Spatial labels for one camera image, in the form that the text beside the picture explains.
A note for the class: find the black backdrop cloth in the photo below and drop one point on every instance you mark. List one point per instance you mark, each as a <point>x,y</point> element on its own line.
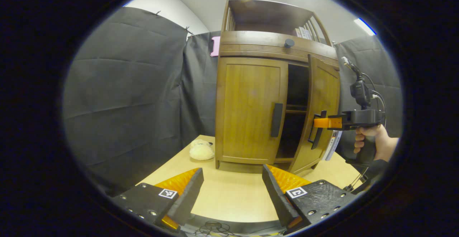
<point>125,86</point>

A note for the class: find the grey spine book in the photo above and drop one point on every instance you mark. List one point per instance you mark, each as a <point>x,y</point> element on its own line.
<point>308,34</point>

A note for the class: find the beige plush toy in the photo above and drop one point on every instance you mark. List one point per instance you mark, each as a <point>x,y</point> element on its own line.
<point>201,152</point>

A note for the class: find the wooden drawer with black knob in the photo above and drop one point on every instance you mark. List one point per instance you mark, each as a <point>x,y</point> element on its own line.
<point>251,45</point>

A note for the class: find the white blue cover book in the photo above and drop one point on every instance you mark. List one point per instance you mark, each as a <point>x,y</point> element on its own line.
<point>333,145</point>

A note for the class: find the wooden double-door shoe cabinet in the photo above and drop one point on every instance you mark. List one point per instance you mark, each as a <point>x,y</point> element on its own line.
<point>265,14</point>

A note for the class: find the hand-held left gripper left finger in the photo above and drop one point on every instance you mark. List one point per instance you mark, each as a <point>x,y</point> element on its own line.
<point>188,201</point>

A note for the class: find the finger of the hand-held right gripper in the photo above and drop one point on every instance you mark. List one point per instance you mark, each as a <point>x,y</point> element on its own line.
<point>324,123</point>

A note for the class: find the wooden shoe cabinet door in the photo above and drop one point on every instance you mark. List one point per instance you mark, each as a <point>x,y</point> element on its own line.
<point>324,86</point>
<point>247,111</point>

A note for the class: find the small ceiling light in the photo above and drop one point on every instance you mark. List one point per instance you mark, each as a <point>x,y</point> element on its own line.
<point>364,26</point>

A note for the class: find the white spine book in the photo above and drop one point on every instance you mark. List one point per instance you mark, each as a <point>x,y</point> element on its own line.
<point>303,33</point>

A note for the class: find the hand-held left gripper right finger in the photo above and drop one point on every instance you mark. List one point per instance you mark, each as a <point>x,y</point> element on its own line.
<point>278,201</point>

